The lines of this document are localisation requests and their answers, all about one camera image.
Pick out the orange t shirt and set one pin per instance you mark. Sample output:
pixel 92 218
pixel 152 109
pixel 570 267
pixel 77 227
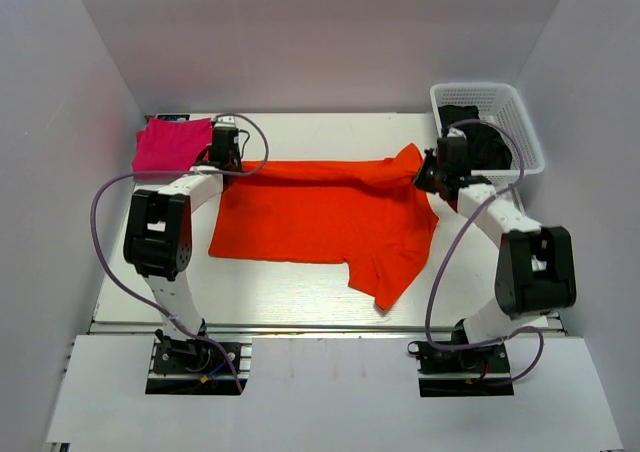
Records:
pixel 365 214

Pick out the folded pink t shirt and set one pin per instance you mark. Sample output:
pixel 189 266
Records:
pixel 166 146

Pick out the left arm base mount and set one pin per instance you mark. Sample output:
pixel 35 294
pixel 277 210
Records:
pixel 196 368

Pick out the white plastic basket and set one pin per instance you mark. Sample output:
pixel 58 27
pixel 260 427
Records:
pixel 498 104

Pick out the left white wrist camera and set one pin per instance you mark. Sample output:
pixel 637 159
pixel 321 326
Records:
pixel 224 121

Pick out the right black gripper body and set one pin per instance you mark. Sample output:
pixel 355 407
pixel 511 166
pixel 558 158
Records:
pixel 431 173

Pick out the black t shirt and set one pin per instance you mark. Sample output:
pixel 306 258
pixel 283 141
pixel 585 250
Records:
pixel 487 148

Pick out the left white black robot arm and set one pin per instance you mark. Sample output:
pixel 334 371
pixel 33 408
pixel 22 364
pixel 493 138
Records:
pixel 158 236

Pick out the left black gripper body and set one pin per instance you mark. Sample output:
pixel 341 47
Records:
pixel 237 162

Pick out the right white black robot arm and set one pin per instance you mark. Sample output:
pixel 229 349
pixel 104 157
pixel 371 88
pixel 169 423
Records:
pixel 535 272

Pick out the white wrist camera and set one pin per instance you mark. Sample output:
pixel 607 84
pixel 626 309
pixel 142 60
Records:
pixel 224 121
pixel 454 132

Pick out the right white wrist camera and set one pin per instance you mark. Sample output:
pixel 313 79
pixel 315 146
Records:
pixel 454 132

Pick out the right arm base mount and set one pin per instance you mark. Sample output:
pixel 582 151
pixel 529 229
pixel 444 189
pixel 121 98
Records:
pixel 478 372

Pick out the dark blue label plate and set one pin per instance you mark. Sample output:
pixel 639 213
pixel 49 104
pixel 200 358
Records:
pixel 173 117

